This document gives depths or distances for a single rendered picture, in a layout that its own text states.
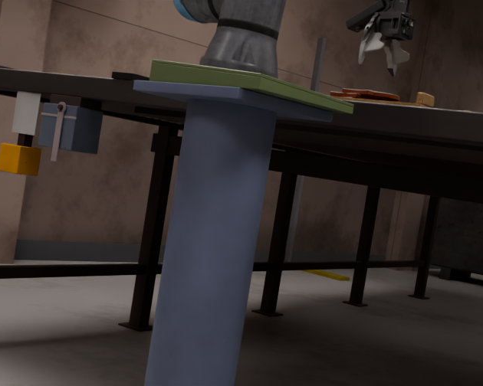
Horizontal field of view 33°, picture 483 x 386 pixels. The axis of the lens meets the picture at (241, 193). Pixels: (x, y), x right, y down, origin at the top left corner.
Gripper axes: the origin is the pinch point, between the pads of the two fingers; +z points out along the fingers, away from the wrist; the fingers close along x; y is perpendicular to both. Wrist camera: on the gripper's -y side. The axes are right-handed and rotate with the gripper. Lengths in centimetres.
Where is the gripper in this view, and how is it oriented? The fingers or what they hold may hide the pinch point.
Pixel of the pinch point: (374, 71)
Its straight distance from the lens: 207.1
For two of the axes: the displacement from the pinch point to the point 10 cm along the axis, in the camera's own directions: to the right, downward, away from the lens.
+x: 6.7, 0.8, 7.4
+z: -1.6, 9.9, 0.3
